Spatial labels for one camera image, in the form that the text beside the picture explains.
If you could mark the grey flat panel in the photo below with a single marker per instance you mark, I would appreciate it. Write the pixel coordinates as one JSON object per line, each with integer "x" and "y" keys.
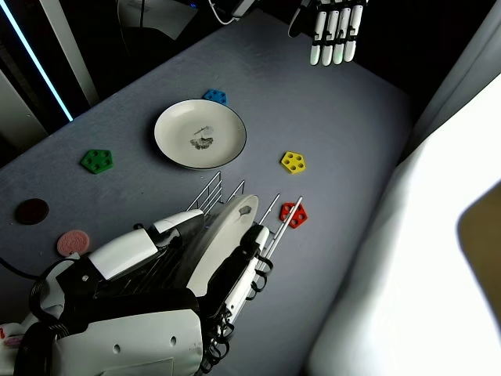
{"x": 164, "y": 15}

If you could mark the yellow pentagon block with holes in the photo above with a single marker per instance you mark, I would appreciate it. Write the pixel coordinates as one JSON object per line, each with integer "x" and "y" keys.
{"x": 293, "y": 171}

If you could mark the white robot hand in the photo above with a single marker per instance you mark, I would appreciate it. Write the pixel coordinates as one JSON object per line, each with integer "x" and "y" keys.
{"x": 137, "y": 344}
{"x": 336, "y": 35}

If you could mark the grey table cloth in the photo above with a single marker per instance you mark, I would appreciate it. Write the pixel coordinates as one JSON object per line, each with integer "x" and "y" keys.
{"x": 332, "y": 156}

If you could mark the white plate with leaf print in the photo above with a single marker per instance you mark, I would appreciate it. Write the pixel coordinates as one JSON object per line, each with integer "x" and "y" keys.
{"x": 184, "y": 129}
{"x": 223, "y": 243}

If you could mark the pink round disc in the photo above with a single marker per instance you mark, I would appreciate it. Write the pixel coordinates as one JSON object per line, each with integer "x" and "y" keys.
{"x": 73, "y": 243}

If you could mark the light blue LED strip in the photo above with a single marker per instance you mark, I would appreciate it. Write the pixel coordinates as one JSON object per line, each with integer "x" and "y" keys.
{"x": 34, "y": 58}

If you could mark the white upright post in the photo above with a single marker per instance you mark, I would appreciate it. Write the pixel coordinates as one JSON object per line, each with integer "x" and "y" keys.
{"x": 72, "y": 51}

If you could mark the brown rounded panel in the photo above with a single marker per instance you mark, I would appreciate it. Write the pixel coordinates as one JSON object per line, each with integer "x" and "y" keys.
{"x": 485, "y": 250}

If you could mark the green pentagon block with holes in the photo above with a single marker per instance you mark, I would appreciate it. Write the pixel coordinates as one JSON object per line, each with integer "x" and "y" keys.
{"x": 97, "y": 160}

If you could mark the blue pentagon block with holes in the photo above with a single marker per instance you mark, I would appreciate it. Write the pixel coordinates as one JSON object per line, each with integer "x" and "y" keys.
{"x": 214, "y": 95}

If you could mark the dark red round disc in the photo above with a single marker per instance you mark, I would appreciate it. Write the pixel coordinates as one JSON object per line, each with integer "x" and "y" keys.
{"x": 32, "y": 211}

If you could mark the red pentagon block with holes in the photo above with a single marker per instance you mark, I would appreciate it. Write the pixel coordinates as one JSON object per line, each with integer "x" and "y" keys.
{"x": 290, "y": 204}

